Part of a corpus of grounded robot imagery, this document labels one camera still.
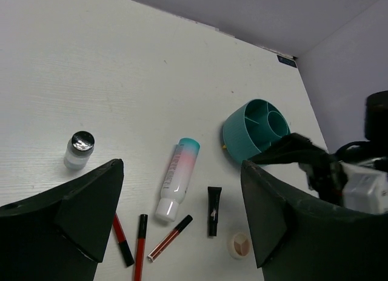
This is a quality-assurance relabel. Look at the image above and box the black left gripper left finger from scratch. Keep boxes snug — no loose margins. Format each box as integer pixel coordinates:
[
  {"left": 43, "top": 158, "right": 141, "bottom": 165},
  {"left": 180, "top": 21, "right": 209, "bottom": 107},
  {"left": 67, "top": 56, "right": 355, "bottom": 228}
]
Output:
[{"left": 1, "top": 159, "right": 124, "bottom": 280}]

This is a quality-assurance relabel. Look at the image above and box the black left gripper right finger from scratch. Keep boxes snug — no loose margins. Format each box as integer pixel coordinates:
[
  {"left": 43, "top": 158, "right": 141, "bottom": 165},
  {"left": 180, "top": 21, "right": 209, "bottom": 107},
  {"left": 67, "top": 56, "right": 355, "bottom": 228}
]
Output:
[{"left": 241, "top": 161, "right": 387, "bottom": 280}]

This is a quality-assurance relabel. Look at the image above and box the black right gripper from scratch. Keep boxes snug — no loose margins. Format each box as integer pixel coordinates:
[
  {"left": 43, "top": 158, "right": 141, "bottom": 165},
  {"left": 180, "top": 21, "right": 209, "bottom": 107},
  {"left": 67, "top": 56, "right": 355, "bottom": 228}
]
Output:
[{"left": 249, "top": 133, "right": 348, "bottom": 206}]

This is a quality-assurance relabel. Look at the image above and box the red lip gloss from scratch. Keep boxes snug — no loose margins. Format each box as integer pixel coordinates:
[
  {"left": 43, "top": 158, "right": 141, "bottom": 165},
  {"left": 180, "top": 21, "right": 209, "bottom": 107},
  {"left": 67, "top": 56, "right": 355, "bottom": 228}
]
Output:
[
  {"left": 133, "top": 214, "right": 148, "bottom": 281},
  {"left": 113, "top": 214, "right": 135, "bottom": 267}
]

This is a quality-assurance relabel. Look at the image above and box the black squeeze tube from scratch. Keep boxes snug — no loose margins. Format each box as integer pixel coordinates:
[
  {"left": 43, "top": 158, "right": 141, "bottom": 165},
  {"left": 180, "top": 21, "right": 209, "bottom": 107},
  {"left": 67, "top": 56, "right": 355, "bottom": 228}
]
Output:
[{"left": 207, "top": 186, "right": 222, "bottom": 237}]

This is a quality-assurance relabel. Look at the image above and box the small clear jar black lid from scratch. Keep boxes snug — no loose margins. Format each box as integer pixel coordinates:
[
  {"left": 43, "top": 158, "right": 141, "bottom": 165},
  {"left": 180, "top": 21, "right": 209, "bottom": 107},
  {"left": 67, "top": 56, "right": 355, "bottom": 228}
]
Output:
[{"left": 64, "top": 130, "right": 95, "bottom": 171}]

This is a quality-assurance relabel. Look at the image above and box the brown lip gloss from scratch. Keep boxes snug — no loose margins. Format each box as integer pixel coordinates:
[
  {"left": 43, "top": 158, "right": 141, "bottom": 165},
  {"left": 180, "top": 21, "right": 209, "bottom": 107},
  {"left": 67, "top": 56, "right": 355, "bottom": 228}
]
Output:
[{"left": 147, "top": 215, "right": 193, "bottom": 262}]

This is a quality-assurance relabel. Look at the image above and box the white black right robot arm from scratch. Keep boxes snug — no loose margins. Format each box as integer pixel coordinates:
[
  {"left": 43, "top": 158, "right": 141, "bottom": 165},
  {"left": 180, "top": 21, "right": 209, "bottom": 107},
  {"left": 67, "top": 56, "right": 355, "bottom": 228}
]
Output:
[{"left": 249, "top": 90, "right": 387, "bottom": 206}]

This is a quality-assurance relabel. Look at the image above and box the teal round organizer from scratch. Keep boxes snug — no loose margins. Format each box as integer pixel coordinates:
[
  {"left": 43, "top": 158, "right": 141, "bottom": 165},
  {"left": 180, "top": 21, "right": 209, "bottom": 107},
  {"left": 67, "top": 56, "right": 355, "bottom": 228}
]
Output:
[{"left": 222, "top": 99, "right": 290, "bottom": 164}]

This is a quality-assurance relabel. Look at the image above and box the round beige eyeshadow compact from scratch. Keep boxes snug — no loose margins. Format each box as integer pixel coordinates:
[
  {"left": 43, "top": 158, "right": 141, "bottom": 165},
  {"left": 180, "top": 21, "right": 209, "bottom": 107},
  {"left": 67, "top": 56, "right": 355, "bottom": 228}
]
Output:
[{"left": 227, "top": 232, "right": 251, "bottom": 260}]

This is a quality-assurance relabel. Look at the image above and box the dark table logo sticker right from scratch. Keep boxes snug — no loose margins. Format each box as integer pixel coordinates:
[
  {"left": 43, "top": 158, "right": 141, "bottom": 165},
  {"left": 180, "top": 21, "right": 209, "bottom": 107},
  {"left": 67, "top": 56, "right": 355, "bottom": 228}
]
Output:
[{"left": 277, "top": 55, "right": 297, "bottom": 68}]

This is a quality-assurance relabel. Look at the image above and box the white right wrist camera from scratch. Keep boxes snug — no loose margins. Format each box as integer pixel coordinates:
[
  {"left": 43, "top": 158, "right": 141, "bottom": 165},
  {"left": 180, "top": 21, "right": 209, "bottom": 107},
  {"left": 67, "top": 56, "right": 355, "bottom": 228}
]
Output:
[{"left": 341, "top": 157, "right": 387, "bottom": 214}]

